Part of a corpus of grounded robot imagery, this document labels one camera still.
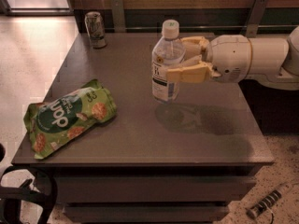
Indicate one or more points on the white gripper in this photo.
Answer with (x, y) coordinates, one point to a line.
(230, 58)

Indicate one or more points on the clear plastic water bottle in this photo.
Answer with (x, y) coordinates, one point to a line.
(168, 53)

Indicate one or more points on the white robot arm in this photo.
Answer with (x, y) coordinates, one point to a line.
(272, 61)

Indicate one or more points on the green rice chip bag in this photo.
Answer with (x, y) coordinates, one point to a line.
(52, 125)

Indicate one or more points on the silver green soda can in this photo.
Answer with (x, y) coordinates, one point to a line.
(95, 29)

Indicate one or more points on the grey drawer cabinet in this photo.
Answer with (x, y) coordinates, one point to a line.
(148, 199)

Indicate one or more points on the black chair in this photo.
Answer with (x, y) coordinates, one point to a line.
(11, 197)

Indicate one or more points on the right metal wall bracket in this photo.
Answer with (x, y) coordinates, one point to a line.
(255, 17)

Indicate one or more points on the metal wall bracket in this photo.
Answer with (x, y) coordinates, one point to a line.
(255, 17)
(118, 16)

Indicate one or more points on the left metal wall bracket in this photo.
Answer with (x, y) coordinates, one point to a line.
(118, 16)

